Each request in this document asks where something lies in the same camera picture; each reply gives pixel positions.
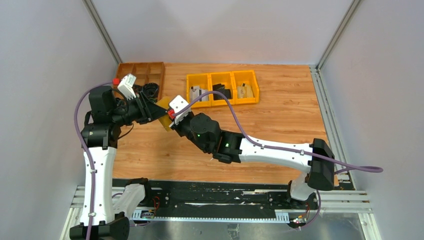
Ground middle yellow bin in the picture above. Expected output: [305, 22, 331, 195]
[210, 71, 236, 107]

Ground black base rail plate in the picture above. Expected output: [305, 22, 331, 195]
[112, 178, 320, 220]

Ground wooden compartment tray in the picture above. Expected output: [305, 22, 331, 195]
[114, 62, 166, 103]

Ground tan cards in bin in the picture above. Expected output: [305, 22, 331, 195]
[236, 83, 254, 99]

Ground right yellow bin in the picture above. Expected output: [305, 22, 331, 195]
[232, 70, 260, 105]

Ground silver cards in bin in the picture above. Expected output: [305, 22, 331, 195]
[189, 85, 209, 102]

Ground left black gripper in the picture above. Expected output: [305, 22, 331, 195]
[111, 90, 168, 127]

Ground left yellow bin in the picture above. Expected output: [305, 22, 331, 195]
[186, 73, 212, 109]

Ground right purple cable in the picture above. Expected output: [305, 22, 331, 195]
[167, 90, 384, 229]

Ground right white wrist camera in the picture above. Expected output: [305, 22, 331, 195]
[168, 95, 191, 118]

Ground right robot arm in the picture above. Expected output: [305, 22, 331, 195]
[170, 111, 335, 209]

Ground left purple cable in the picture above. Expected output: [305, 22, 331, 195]
[73, 78, 121, 240]

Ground yellow bin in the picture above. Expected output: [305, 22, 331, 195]
[232, 70, 260, 105]
[210, 71, 236, 107]
[186, 73, 212, 109]

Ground purple cable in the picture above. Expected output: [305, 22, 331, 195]
[167, 90, 384, 229]
[73, 78, 121, 240]

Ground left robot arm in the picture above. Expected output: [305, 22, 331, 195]
[69, 84, 167, 240]

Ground yellow leather card holder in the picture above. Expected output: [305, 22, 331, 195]
[156, 96, 172, 132]

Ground black cards in bin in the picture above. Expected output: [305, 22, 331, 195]
[212, 83, 232, 101]

